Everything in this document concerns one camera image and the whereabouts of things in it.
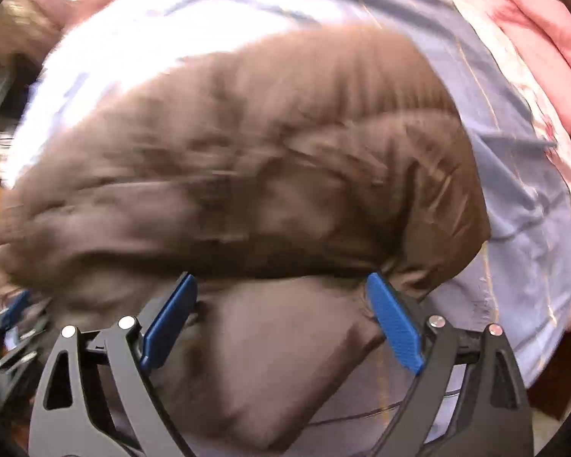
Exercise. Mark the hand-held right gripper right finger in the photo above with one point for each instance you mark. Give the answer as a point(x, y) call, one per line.
point(395, 323)

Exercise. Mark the dark brown hooded puffer jacket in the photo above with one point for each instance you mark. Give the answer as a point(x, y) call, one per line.
point(247, 162)

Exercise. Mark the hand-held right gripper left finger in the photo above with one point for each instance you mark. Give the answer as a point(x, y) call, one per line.
point(169, 323)

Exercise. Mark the folded pink blanket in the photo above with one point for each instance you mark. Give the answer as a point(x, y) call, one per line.
point(547, 57)

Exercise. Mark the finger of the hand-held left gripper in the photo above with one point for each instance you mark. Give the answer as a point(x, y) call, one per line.
point(16, 308)

